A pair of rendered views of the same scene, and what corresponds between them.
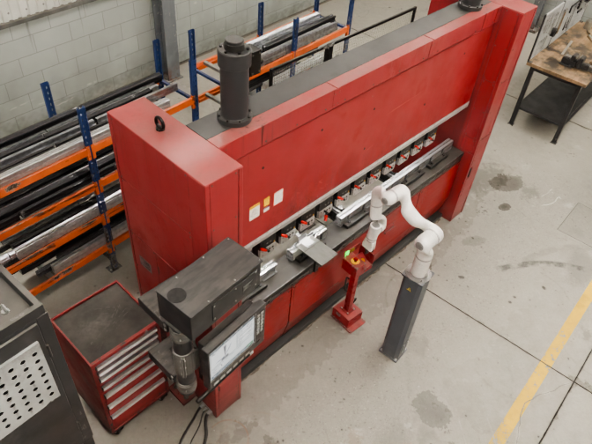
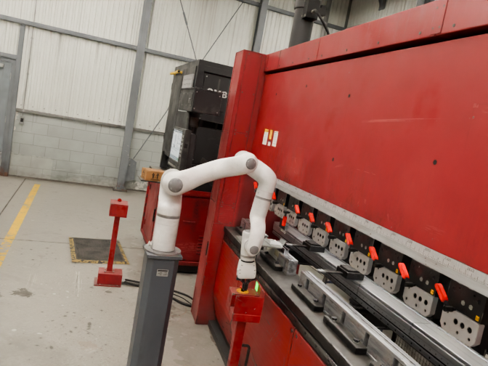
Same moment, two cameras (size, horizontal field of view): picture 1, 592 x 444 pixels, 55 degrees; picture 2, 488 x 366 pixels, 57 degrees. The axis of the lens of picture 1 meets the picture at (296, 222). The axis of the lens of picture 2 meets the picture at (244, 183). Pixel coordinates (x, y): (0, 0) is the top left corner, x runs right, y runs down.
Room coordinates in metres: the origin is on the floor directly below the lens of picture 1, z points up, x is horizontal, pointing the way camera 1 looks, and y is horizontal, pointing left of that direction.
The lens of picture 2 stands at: (4.35, -2.65, 1.70)
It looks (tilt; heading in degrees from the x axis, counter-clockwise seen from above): 7 degrees down; 122
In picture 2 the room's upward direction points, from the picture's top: 10 degrees clockwise
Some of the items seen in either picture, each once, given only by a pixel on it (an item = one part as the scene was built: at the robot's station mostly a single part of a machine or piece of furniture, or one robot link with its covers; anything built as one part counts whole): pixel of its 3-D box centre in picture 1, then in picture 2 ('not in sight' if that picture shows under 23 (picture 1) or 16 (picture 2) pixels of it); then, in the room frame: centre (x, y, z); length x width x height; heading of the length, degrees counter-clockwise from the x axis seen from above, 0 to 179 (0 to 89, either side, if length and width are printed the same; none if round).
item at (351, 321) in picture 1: (349, 314); not in sight; (3.14, -0.55, 0.06); 0.25 x 0.20 x 0.12; 45
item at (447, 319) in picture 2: (427, 135); (471, 313); (4.28, -1.09, 1.26); 0.15 x 0.09 x 0.17; 140
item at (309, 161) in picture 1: (371, 128); (354, 139); (3.58, -0.49, 1.74); 3.00 x 0.08 x 0.80; 140
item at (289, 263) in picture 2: (307, 243); (280, 257); (3.13, -0.10, 0.92); 0.39 x 0.06 x 0.10; 140
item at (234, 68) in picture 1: (240, 74); (310, 22); (2.76, 0.37, 2.54); 0.33 x 0.25 x 0.47; 140
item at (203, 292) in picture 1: (212, 326); (192, 138); (1.83, 0.39, 1.53); 0.51 x 0.25 x 0.85; 145
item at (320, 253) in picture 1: (316, 250); (258, 242); (2.99, -0.18, 1.00); 0.26 x 0.18 x 0.01; 50
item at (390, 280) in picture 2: (400, 152); (395, 269); (3.98, -0.83, 1.26); 0.15 x 0.09 x 0.17; 140
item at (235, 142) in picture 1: (383, 68); (374, 38); (3.57, -0.49, 2.23); 3.00 x 0.10 x 0.14; 140
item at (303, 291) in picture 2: (357, 218); (306, 296); (3.51, -0.50, 0.89); 0.30 x 0.05 x 0.03; 140
